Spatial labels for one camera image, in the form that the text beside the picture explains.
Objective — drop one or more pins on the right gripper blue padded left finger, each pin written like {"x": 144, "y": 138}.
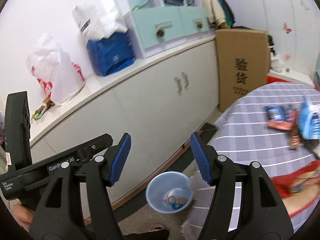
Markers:
{"x": 118, "y": 157}

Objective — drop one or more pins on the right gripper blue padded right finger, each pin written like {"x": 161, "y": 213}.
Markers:
{"x": 202, "y": 160}

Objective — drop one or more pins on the red snack bag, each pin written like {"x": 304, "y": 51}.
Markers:
{"x": 300, "y": 189}

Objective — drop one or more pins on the white orange plastic bag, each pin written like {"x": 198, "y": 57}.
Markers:
{"x": 174, "y": 196}

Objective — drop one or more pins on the blue cookie wrapper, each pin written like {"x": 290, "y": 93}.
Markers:
{"x": 177, "y": 206}

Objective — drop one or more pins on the light blue trash bin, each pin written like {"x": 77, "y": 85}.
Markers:
{"x": 161, "y": 184}

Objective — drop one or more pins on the person's left hand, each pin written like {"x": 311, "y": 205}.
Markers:
{"x": 23, "y": 215}

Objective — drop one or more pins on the grey checked tablecloth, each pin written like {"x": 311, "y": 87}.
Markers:
{"x": 242, "y": 136}

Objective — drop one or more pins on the white low cabinet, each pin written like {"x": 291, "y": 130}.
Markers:
{"x": 159, "y": 101}

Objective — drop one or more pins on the pink slipper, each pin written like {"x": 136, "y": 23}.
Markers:
{"x": 156, "y": 227}

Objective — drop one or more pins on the white red plastic bag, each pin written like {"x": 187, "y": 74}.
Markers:
{"x": 59, "y": 77}

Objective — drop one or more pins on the blue fabric bag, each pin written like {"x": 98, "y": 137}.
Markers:
{"x": 110, "y": 55}

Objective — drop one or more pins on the blue white snack packet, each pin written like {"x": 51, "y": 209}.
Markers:
{"x": 308, "y": 120}

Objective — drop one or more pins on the brown cardboard box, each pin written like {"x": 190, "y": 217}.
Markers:
{"x": 243, "y": 58}

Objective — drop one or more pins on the teal drawer unit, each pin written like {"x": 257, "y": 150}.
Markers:
{"x": 154, "y": 30}

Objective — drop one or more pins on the white paper shopping bag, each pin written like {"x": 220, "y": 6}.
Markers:
{"x": 98, "y": 19}

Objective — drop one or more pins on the beige hanging jacket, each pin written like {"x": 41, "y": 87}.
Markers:
{"x": 215, "y": 13}

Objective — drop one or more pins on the white wardrobe with butterflies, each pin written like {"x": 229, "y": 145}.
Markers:
{"x": 294, "y": 26}

